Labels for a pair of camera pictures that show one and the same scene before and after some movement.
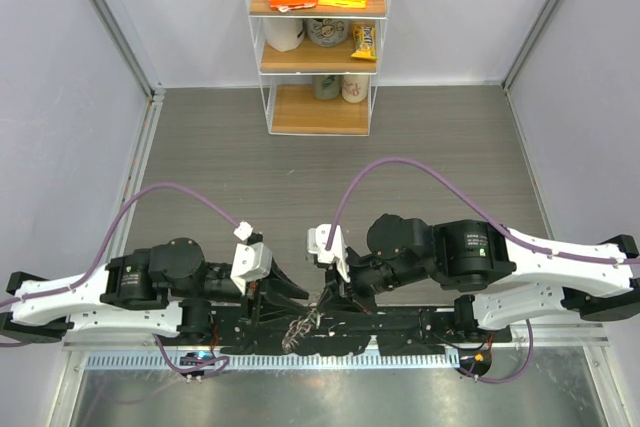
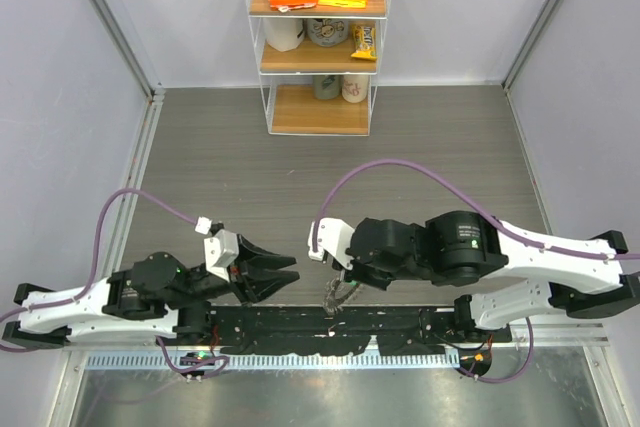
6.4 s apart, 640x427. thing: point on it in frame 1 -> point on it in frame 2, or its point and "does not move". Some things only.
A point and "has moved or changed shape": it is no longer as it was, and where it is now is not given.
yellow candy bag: x=365 y=41 does not move
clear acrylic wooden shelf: x=318 y=17 does not move
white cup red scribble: x=355 y=87 does not move
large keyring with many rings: x=301 y=326 has moved or changed shape
